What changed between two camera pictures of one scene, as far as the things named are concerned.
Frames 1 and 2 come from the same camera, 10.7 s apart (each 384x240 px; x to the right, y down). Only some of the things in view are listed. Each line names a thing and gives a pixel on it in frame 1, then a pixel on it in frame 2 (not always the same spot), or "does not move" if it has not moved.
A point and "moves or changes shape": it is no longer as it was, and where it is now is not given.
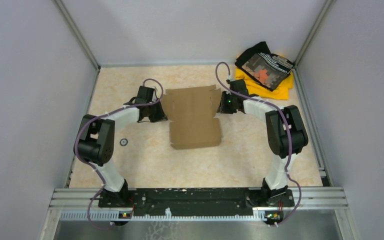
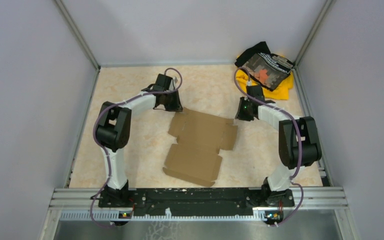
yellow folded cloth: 255,89 does not move
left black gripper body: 155,113 to 171,102
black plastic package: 269,70 does not move
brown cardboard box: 192,110 moves or changes shape
